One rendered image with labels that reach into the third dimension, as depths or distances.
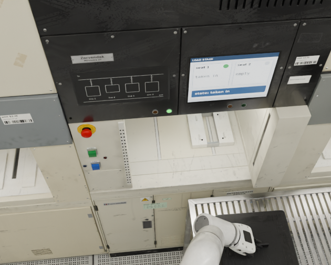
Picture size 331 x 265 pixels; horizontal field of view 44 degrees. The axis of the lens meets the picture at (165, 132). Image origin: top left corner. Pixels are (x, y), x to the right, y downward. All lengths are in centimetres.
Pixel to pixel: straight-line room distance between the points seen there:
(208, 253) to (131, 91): 60
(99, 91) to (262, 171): 84
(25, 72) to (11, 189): 87
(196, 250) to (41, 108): 72
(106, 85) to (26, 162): 89
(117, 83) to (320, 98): 73
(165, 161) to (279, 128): 65
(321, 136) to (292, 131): 22
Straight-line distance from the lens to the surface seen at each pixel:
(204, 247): 105
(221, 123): 212
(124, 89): 137
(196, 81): 137
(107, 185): 191
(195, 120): 212
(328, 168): 214
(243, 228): 155
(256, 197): 208
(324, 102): 162
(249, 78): 141
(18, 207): 210
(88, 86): 136
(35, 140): 160
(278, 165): 184
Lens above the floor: 258
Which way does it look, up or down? 54 degrees down
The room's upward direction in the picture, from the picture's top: straight up
